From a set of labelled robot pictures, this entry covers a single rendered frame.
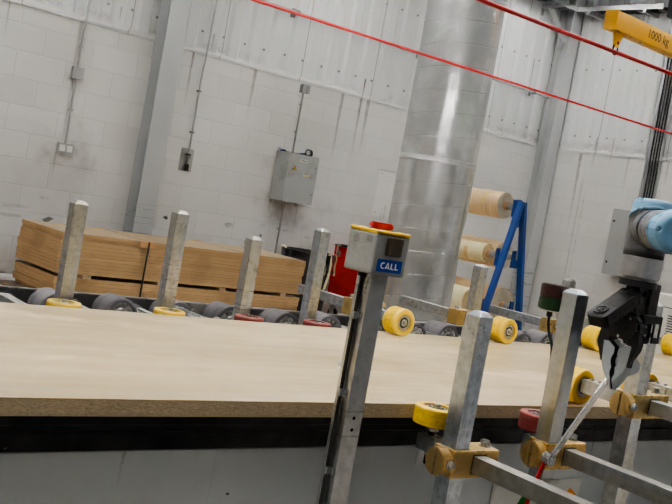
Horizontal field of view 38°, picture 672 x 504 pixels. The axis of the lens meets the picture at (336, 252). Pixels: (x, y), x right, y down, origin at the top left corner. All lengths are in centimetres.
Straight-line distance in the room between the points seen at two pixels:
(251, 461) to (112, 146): 757
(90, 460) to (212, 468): 23
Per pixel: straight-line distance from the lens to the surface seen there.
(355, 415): 157
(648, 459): 263
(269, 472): 179
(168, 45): 922
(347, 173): 1080
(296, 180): 1007
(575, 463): 195
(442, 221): 589
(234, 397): 165
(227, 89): 980
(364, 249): 152
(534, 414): 199
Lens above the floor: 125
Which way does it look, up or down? 3 degrees down
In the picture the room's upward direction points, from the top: 10 degrees clockwise
